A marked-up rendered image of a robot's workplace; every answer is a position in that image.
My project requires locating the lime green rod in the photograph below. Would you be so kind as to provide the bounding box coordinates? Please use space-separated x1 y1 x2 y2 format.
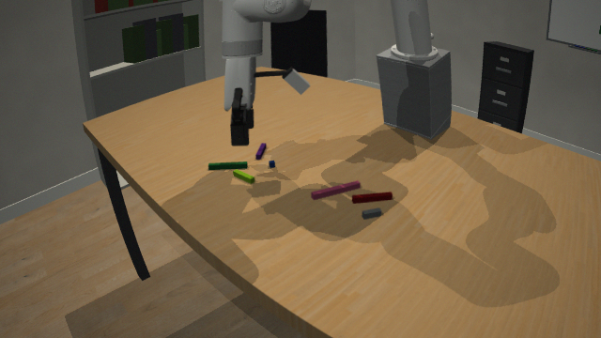
233 169 255 184

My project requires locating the pink rod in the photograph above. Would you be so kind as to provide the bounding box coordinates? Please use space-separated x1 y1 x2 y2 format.
311 180 361 200

